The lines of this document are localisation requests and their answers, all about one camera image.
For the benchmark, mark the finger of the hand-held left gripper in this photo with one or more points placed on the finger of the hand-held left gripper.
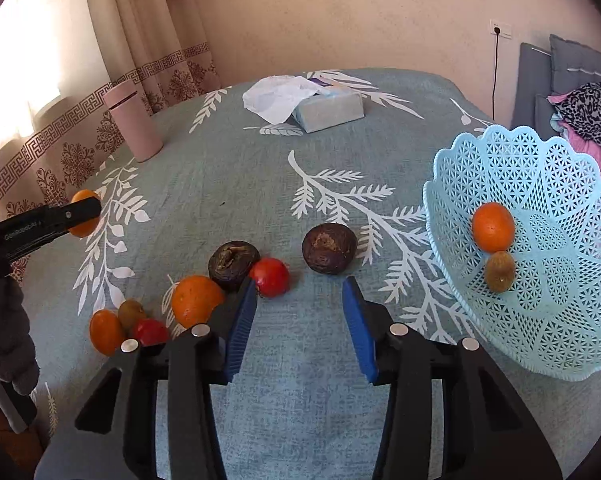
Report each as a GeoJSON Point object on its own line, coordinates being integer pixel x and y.
{"type": "Point", "coordinates": [55, 221]}

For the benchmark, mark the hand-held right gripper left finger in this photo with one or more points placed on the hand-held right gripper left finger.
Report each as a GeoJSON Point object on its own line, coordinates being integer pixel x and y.
{"type": "Point", "coordinates": [241, 325]}

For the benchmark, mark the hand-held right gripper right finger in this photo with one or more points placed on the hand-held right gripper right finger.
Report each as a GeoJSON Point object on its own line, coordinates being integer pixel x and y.
{"type": "Point", "coordinates": [358, 322]}

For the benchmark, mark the large orange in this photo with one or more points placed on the large orange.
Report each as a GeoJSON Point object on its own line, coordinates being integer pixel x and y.
{"type": "Point", "coordinates": [195, 301]}

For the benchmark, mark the red tomato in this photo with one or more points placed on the red tomato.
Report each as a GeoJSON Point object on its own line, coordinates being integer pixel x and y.
{"type": "Point", "coordinates": [271, 277]}
{"type": "Point", "coordinates": [151, 332]}

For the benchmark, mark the small dark brown mangosteen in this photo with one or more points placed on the small dark brown mangosteen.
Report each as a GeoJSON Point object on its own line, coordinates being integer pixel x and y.
{"type": "Point", "coordinates": [233, 262]}

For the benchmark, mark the large dark brown mangosteen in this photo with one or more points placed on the large dark brown mangosteen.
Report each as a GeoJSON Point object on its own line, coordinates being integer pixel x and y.
{"type": "Point", "coordinates": [329, 248]}

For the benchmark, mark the brown kiwi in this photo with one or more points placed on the brown kiwi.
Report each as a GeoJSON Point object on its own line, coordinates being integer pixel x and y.
{"type": "Point", "coordinates": [500, 271]}
{"type": "Point", "coordinates": [130, 311]}

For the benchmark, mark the small orange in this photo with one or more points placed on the small orange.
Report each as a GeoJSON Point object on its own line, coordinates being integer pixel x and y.
{"type": "Point", "coordinates": [105, 331]}

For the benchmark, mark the light blue plastic basket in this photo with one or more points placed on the light blue plastic basket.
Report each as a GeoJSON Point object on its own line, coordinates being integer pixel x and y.
{"type": "Point", "coordinates": [555, 310]}

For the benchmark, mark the person's left forearm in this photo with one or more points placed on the person's left forearm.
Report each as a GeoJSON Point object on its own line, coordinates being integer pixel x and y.
{"type": "Point", "coordinates": [8, 332]}

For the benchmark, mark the pink thermos bottle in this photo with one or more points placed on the pink thermos bottle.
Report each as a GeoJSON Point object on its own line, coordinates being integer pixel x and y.
{"type": "Point", "coordinates": [133, 125]}

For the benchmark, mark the teal leaf-print tablecloth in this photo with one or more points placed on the teal leaf-print tablecloth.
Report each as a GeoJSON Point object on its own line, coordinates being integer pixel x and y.
{"type": "Point", "coordinates": [260, 185]}

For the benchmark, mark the beige patterned curtain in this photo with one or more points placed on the beige patterned curtain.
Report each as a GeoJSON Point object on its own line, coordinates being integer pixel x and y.
{"type": "Point", "coordinates": [145, 25]}

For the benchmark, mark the white tissue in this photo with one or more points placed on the white tissue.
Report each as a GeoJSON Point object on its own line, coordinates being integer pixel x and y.
{"type": "Point", "coordinates": [275, 97]}

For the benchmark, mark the small grey pillow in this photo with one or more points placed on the small grey pillow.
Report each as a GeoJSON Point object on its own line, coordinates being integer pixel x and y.
{"type": "Point", "coordinates": [544, 112]}

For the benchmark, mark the pile of blankets on bed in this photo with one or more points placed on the pile of blankets on bed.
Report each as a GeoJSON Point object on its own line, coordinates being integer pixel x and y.
{"type": "Point", "coordinates": [587, 147]}

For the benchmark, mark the grey upholstered bed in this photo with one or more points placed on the grey upholstered bed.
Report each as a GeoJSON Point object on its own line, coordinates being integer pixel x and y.
{"type": "Point", "coordinates": [532, 80]}

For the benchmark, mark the leopard print blanket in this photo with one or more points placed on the leopard print blanket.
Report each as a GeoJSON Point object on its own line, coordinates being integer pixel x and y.
{"type": "Point", "coordinates": [592, 112]}

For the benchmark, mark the large grey pillow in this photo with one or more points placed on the large grey pillow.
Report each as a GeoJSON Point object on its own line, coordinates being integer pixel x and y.
{"type": "Point", "coordinates": [580, 62]}

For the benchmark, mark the white wall socket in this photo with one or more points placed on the white wall socket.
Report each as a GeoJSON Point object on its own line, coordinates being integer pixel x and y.
{"type": "Point", "coordinates": [501, 28]}

